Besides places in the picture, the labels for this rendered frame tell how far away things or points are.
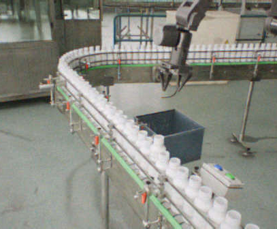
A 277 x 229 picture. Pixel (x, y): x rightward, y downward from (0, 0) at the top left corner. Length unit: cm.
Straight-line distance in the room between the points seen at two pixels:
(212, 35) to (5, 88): 334
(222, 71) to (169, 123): 124
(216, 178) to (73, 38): 563
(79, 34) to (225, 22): 282
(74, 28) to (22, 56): 230
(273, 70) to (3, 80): 323
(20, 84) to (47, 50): 58
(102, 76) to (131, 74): 28
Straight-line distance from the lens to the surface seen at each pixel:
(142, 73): 294
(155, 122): 203
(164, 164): 114
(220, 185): 114
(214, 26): 553
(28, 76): 449
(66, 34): 648
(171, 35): 102
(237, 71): 326
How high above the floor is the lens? 175
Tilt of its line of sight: 24 degrees down
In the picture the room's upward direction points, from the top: 2 degrees clockwise
